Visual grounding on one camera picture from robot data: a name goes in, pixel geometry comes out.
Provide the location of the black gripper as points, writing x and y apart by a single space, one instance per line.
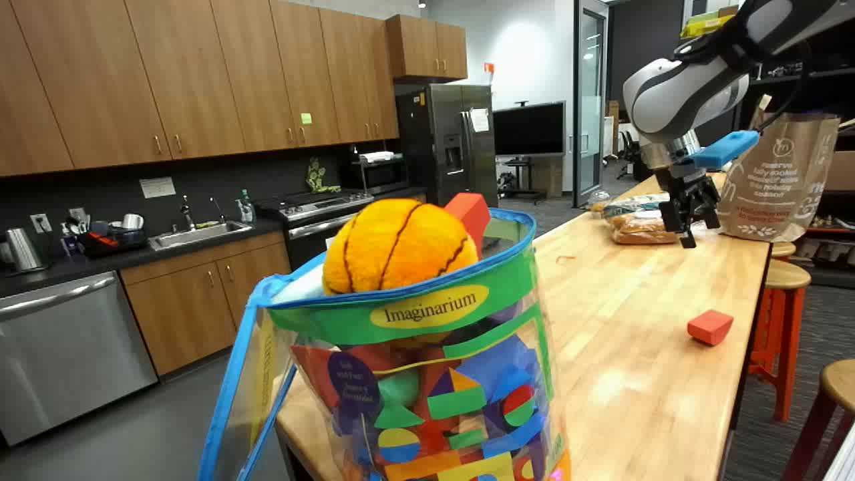
687 190

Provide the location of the red semicircle foam block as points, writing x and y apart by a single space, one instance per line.
709 327

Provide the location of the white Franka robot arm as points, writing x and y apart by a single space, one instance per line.
685 90

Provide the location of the red rectangular foam block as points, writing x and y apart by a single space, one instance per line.
470 214

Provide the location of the bagged bread loaf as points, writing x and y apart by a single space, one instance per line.
637 232

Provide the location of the orange stool wooden seat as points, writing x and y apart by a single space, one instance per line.
836 384
783 277

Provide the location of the black television screen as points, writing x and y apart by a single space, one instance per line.
530 129

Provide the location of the yellow box on shelf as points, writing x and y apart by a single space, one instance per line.
709 25

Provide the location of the paper sheet on refrigerator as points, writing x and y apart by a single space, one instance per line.
478 122

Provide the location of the stainless steel refrigerator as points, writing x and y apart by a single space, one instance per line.
441 144

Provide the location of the orange plush basketball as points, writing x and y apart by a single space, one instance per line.
397 244

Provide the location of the colourful snack jar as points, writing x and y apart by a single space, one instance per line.
418 392

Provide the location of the stainless microwave oven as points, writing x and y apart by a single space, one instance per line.
378 169

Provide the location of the small wooden cabinet over fridge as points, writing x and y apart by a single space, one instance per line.
426 46

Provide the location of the stainless steel stove oven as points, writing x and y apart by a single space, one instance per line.
315 217

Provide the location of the green potted plant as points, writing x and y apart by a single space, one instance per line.
318 178

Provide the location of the green sticky note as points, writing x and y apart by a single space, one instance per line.
306 118

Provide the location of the soap bottle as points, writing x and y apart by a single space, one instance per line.
245 209

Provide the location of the steel kitchen sink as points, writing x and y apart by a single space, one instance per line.
199 236

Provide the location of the wooden base cabinet wide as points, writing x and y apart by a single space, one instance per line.
190 304

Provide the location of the red and silver cookware pile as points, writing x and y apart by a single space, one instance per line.
111 236

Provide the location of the stainless steel dishwasher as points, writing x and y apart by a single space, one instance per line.
68 357

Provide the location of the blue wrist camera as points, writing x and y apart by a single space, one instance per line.
724 149

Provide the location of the long wooden wall cabinet row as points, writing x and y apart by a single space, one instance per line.
176 82

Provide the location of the white wall plate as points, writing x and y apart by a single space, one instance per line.
156 188

